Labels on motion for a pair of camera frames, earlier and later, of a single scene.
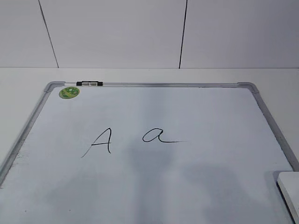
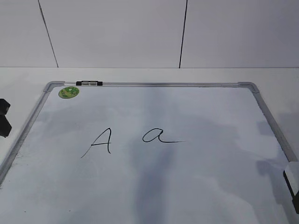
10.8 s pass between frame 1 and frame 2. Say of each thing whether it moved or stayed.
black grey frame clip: stayed
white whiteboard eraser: moved
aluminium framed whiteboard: stayed
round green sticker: stayed
